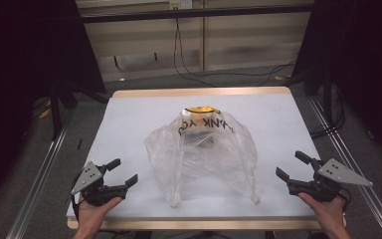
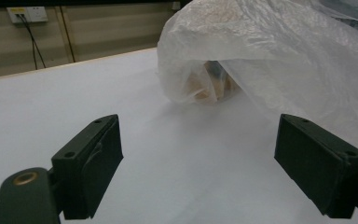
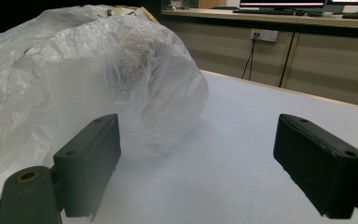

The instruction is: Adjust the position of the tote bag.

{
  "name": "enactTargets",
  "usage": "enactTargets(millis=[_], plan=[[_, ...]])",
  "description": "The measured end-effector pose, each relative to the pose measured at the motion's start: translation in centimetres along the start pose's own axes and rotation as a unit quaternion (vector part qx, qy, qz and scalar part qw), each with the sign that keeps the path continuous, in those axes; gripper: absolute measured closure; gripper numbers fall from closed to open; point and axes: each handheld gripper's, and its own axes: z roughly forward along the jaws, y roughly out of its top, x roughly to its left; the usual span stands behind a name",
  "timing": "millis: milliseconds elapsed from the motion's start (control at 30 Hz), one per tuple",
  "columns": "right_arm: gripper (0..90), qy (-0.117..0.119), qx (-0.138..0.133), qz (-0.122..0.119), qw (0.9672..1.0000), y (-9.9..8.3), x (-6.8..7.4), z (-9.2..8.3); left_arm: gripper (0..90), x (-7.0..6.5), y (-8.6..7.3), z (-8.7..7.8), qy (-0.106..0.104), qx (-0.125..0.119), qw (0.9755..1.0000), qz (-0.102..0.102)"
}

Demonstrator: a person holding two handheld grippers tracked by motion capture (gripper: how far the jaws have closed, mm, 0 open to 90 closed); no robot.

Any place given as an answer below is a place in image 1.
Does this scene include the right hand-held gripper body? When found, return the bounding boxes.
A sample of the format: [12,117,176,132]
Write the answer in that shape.
[286,157,374,203]

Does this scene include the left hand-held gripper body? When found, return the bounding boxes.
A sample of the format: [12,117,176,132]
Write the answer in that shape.
[71,160,128,207]

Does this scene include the clear printed plastic bag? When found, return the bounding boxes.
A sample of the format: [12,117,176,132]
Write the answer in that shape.
[143,106,264,210]

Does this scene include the person's right hand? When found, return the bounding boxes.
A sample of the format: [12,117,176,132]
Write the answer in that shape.
[296,192,347,231]

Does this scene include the person's left hand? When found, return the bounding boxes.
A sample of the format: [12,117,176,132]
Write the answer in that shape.
[77,196,124,231]

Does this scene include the white table mat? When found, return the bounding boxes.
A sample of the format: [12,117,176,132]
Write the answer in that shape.
[66,93,322,219]

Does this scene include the black metal stand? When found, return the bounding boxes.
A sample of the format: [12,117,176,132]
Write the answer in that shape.
[48,83,80,141]

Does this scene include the black curtain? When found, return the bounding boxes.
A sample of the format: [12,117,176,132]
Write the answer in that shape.
[0,0,107,214]
[290,0,382,168]

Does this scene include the wooden table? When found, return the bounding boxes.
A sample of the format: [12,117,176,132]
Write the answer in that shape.
[66,86,323,231]

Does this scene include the black horizontal bar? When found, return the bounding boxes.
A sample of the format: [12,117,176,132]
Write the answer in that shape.
[79,3,315,24]

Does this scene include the aluminium floor rail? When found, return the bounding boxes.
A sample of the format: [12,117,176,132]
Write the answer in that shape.
[5,111,76,239]
[307,97,382,239]

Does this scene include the black floor cables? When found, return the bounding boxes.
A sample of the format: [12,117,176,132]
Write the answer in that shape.
[309,87,347,139]

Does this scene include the black wall cables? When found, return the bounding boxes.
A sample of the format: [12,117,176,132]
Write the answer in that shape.
[172,17,296,88]

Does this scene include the white wall socket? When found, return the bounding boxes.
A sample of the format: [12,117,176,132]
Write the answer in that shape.
[168,0,193,10]

